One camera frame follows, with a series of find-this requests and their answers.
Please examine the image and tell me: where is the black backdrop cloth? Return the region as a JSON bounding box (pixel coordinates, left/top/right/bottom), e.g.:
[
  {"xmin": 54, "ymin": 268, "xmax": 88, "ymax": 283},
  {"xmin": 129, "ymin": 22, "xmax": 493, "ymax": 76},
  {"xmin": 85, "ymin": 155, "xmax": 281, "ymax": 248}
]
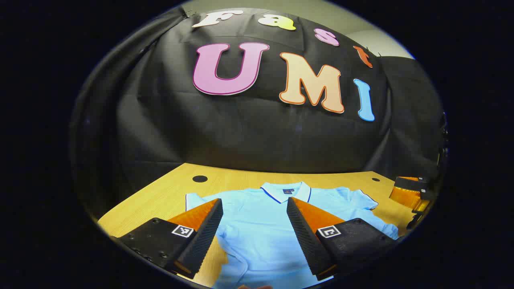
[{"xmin": 70, "ymin": 6, "xmax": 448, "ymax": 219}]

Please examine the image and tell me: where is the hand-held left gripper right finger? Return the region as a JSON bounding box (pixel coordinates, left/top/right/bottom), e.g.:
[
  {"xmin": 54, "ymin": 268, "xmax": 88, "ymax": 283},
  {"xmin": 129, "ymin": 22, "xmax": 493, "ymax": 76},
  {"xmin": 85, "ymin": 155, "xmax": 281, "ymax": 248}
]
[{"xmin": 286, "ymin": 197, "xmax": 399, "ymax": 281}]

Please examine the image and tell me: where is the light blue polo T-shirt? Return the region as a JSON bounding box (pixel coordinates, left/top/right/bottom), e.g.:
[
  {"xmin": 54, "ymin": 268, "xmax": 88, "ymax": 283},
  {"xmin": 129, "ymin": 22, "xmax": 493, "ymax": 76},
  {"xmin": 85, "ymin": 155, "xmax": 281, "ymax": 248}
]
[{"xmin": 186, "ymin": 181, "xmax": 399, "ymax": 289}]

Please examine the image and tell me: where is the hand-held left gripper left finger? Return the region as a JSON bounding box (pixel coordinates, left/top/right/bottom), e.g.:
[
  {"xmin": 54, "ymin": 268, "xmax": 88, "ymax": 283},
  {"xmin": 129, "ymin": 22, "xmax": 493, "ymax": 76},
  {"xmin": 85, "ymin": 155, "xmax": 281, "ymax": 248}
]
[{"xmin": 114, "ymin": 198, "xmax": 224, "ymax": 279}]

